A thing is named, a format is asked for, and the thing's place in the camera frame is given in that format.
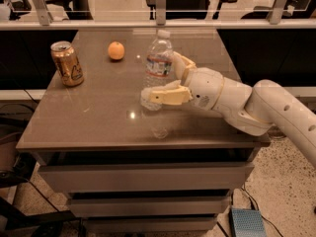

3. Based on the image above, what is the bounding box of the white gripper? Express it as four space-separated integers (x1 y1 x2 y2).
140 52 224 111

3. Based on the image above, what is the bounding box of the clear plastic water bottle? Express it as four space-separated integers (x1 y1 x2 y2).
140 29 175 112

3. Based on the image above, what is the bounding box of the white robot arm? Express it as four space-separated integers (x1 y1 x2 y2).
141 52 316 167

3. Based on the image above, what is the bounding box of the orange fruit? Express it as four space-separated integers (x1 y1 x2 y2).
108 41 124 60

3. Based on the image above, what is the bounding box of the black office chair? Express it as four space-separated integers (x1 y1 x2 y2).
243 0 316 24
146 0 238 20

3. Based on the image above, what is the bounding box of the grey drawer cabinet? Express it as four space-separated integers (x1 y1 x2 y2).
17 30 270 233

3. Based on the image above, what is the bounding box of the gold soda can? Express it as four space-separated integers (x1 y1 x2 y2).
50 40 84 87

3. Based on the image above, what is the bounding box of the black office chair right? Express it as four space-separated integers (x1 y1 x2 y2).
243 0 316 24

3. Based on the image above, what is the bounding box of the blue perforated box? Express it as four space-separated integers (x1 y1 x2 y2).
229 208 268 237

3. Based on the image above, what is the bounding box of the black floor cable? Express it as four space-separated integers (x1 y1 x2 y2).
241 185 284 237

